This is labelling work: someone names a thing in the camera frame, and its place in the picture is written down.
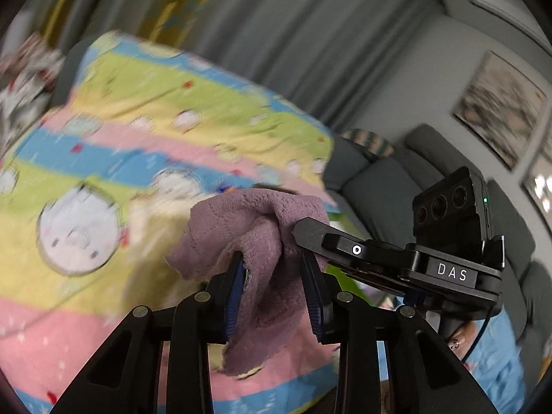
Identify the red white patterned cloth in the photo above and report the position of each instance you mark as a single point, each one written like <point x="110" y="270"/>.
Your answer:
<point x="21" y="82"/>

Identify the framed wall picture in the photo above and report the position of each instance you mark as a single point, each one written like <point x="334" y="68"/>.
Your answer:
<point x="500" y="108"/>

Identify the person's right hand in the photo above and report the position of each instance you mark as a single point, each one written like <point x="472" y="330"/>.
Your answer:
<point x="457" y="340"/>

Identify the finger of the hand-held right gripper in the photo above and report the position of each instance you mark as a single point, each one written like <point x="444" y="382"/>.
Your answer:
<point x="319" y="235"/>
<point x="375" y="277"/>

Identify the grey sofa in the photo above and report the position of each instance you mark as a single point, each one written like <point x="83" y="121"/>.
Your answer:
<point x="379" y="189"/>

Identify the purple towel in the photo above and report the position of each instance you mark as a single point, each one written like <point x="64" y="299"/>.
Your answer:
<point x="258" y="233"/>

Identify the patterned cushion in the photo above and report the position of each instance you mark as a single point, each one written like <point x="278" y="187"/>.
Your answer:
<point x="371" y="142"/>

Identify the cartoon printed blanket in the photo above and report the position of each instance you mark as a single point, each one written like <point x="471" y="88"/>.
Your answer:
<point x="129" y="108"/>

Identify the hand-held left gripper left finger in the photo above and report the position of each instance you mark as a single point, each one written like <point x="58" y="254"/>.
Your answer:
<point x="235" y="293"/>

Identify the blue floral blanket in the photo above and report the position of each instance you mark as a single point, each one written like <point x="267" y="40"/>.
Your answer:
<point x="496" y="366"/>

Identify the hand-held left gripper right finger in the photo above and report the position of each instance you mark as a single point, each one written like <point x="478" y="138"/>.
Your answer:
<point x="311" y="299"/>

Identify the green storage box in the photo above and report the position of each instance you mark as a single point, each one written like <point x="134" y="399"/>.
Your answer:
<point x="334" y="274"/>

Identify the grey curtain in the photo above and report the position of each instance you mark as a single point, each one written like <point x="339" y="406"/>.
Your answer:
<point x="280" y="30"/>

